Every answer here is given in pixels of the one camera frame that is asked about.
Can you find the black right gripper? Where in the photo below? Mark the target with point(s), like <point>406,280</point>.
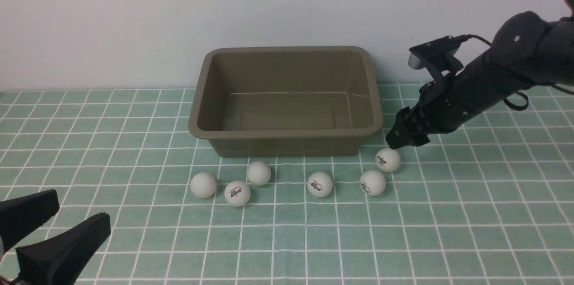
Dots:
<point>479,86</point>

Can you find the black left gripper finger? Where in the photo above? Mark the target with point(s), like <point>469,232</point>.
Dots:
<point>60,259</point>
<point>21,216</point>

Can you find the white logo ping-pong ball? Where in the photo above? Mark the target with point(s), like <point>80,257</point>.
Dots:
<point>388,160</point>
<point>320,184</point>
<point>237,193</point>
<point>372,182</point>

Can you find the plain white ping-pong ball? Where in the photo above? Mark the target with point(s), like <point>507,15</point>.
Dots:
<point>258,173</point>
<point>203,185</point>

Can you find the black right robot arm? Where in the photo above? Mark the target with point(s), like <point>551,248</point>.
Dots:
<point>525,52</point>

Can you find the green checkered tablecloth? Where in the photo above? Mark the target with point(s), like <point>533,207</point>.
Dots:
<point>490,204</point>

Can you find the olive plastic bin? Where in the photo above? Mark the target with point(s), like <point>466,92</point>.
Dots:
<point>284,102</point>

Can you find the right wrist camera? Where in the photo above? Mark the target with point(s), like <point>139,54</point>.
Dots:
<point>437,57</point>

